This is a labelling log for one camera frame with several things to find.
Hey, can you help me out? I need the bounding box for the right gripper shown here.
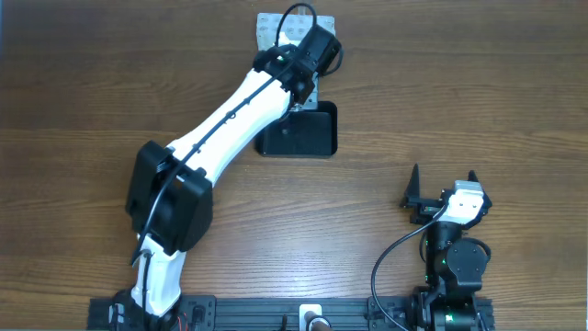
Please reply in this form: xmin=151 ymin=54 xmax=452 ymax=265
xmin=399 ymin=163 xmax=494 ymax=225

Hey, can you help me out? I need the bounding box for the black tray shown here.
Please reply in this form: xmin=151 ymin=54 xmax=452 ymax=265
xmin=254 ymin=99 xmax=339 ymax=160

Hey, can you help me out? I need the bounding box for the white test tube rack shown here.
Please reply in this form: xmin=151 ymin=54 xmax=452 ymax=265
xmin=255 ymin=12 xmax=337 ymax=52

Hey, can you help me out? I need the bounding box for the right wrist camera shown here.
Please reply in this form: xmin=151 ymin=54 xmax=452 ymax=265
xmin=443 ymin=179 xmax=487 ymax=226

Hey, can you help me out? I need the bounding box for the black cable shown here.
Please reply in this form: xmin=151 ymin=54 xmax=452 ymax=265
xmin=130 ymin=2 xmax=345 ymax=268
xmin=369 ymin=205 xmax=449 ymax=331

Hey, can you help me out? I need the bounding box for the mounting rail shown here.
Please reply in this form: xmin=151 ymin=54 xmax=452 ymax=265
xmin=86 ymin=293 xmax=497 ymax=331

